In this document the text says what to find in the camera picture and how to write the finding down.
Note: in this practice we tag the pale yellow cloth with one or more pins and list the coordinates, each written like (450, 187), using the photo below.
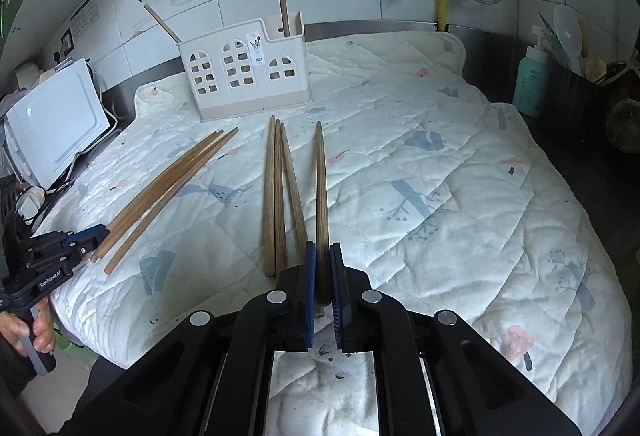
(49, 74)

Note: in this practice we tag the white rice paddle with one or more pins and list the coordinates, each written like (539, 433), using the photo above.
(567, 33)

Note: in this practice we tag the black utensil cup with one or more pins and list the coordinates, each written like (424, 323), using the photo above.
(575, 110)

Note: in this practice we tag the white power adapter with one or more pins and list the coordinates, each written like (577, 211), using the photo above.
(30, 201)

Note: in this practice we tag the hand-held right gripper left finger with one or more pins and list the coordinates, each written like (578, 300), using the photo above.
(311, 296)

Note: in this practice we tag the printed wall label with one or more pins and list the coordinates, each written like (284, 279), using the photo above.
(84, 15)

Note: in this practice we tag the teal pump bottle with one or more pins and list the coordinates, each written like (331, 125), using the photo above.
(531, 85)

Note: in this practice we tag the pale kitchen utensil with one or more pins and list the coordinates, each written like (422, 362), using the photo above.
(545, 23)

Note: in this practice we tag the white plastic chopstick holder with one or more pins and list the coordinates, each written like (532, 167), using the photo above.
(240, 100)

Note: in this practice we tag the white quilted printed blanket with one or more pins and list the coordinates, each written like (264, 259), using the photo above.
(425, 186)

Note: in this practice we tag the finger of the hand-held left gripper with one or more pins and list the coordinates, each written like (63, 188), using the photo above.
(90, 233)
(82, 250)

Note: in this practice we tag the black wall socket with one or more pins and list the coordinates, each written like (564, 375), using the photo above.
(66, 39)

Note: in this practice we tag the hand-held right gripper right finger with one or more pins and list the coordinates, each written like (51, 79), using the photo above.
(336, 296)

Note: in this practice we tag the white countertop oven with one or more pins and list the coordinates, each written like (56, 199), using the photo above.
(55, 125)

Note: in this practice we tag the wooden chopsticks bundle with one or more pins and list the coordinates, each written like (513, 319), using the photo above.
(294, 196)

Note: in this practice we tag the wooden spoon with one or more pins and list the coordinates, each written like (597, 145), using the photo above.
(595, 68)

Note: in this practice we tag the person's left hand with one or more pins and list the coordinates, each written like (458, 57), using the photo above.
(42, 331)

